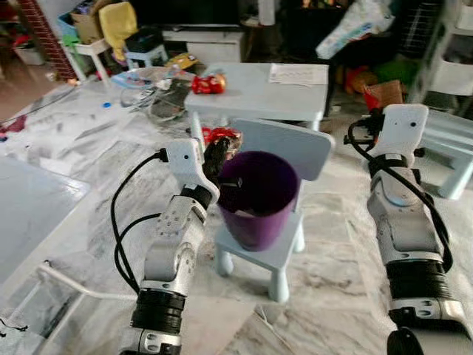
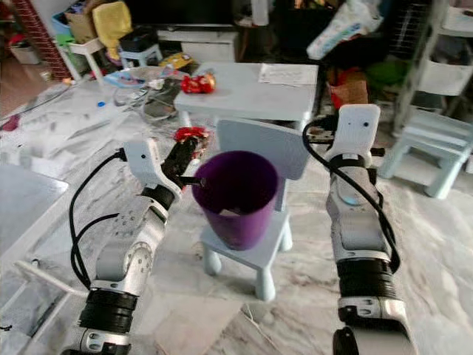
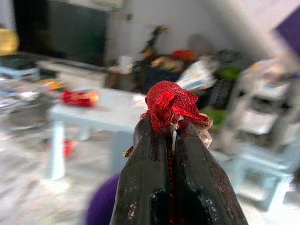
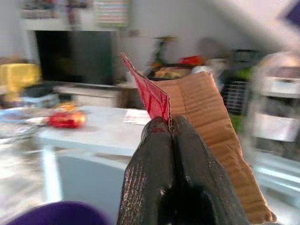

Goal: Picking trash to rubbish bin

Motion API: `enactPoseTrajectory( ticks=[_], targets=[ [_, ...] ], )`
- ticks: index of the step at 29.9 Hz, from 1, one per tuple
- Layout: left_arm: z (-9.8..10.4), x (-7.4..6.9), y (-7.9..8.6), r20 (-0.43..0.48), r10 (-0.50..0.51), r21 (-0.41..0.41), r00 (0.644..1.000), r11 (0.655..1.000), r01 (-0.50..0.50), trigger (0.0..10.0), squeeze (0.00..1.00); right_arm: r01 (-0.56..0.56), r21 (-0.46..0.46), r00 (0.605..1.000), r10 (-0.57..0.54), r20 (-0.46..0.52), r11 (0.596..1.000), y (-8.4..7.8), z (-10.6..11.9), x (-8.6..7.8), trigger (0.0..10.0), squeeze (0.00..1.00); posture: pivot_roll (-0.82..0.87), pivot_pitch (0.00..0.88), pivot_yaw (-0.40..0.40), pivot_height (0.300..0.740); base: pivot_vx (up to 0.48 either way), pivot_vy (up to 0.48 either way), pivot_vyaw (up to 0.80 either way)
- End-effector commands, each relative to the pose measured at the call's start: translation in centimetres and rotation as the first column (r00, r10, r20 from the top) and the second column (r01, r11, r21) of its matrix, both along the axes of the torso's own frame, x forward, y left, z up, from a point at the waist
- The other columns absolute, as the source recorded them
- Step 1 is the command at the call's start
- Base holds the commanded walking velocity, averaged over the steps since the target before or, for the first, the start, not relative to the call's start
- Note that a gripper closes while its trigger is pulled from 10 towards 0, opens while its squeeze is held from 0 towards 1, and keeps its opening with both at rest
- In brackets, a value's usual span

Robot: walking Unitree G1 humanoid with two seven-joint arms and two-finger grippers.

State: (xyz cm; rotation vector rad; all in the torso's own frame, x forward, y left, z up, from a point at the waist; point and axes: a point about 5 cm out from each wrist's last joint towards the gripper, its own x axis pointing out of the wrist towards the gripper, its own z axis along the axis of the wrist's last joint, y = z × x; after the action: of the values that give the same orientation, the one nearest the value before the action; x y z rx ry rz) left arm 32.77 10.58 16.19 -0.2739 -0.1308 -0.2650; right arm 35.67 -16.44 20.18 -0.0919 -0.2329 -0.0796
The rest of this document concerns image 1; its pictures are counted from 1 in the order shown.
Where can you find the purple plastic rubbish bin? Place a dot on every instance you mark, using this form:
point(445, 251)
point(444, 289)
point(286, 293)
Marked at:
point(259, 222)

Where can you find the white folding table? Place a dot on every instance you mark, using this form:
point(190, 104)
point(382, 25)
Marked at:
point(29, 207)

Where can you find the white printed plastic bag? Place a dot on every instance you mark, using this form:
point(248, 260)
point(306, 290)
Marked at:
point(355, 29)

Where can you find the dark red cloth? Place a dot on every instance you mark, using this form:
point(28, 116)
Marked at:
point(11, 127)

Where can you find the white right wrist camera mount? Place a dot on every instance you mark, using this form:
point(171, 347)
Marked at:
point(403, 129)

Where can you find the shiny red packet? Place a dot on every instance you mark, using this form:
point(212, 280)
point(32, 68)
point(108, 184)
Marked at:
point(208, 83)

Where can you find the green plastic item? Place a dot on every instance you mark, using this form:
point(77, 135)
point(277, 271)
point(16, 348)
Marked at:
point(395, 72)

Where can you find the white low cabinet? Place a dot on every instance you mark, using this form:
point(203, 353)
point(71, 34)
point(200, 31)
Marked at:
point(211, 44)

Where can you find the brown cardboard box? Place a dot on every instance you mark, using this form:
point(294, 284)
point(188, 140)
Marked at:
point(87, 26)

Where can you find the red brick pattern pole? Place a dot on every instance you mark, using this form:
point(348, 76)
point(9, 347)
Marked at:
point(48, 41)

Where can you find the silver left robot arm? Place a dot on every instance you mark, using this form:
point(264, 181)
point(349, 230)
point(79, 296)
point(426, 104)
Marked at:
point(174, 248)

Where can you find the white paper sheet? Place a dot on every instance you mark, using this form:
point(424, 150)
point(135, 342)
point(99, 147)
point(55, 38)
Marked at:
point(298, 74)

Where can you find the light blue plastic stool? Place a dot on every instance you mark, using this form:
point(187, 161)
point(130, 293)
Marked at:
point(443, 140)

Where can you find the white shelf rack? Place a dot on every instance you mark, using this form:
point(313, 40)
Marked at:
point(451, 74)

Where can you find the yellow bag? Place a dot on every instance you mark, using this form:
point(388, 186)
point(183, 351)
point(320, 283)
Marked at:
point(118, 22)

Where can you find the light blue kid chair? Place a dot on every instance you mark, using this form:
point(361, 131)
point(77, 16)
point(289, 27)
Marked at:
point(288, 144)

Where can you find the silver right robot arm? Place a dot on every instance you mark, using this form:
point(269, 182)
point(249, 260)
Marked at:
point(403, 229)

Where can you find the red wrapper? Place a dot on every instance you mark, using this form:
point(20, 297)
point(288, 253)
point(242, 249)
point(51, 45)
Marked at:
point(222, 134)

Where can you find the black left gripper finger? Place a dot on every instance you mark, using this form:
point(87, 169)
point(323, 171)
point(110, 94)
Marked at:
point(218, 151)

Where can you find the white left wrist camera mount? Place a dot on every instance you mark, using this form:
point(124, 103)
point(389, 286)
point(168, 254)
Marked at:
point(185, 166)

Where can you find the light blue kid table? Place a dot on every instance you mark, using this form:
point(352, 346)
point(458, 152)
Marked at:
point(251, 92)

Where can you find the clear plastic bag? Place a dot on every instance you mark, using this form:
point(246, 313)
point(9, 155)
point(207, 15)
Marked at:
point(166, 103)

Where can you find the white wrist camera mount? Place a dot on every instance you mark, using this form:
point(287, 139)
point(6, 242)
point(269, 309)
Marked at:
point(403, 129)
point(185, 166)

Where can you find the small grey stool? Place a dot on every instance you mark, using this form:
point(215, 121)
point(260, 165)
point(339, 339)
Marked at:
point(146, 53)

